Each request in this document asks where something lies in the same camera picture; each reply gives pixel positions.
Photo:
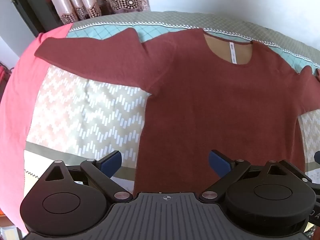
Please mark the patchwork patterned bedsheet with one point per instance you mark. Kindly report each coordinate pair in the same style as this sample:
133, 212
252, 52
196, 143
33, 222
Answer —
82, 120

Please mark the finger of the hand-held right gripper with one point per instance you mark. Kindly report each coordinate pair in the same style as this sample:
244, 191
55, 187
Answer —
317, 156
297, 172

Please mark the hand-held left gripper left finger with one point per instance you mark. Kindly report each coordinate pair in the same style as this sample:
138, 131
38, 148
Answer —
111, 163

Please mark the maroon long-sleeve sweater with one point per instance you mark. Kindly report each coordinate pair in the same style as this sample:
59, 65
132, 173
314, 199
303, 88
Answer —
212, 100

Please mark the pink lace-trimmed curtain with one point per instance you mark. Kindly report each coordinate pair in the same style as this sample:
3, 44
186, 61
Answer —
95, 0

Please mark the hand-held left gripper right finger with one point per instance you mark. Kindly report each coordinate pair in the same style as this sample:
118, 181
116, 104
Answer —
219, 163

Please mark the dark cabinet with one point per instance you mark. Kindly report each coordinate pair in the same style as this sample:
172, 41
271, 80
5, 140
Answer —
32, 7

